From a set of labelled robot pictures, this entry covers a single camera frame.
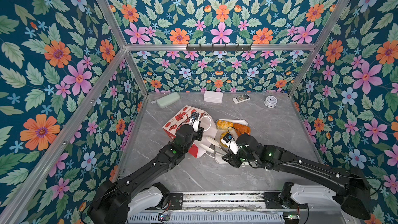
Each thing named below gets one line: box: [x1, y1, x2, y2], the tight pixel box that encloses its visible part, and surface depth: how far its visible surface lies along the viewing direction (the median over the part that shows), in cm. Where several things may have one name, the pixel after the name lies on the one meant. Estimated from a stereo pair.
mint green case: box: [156, 91, 181, 109], surface depth 116 cm
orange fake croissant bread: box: [233, 122, 251, 137], surface depth 97 cm
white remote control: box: [232, 93, 251, 105], surface depth 117 cm
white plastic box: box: [203, 90, 224, 104], surface depth 116 cm
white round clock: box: [264, 95, 278, 109], surface depth 113 cm
